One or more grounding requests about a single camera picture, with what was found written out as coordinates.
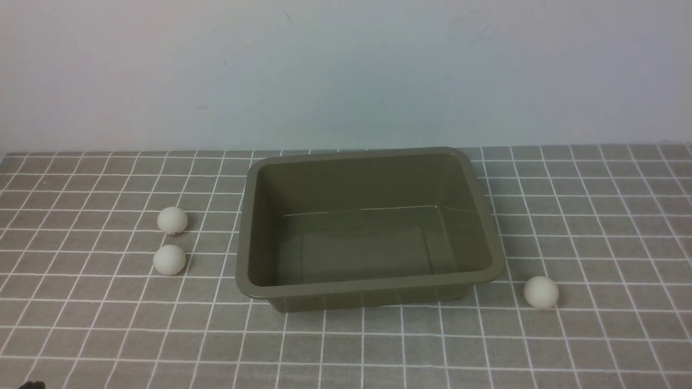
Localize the white ping-pong ball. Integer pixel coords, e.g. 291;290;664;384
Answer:
157;206;188;236
152;244;187;276
523;276;560;310

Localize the olive green plastic bin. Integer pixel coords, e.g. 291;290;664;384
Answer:
235;147;507;312

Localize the grey checkered tablecloth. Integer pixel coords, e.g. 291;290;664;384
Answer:
1;144;691;388

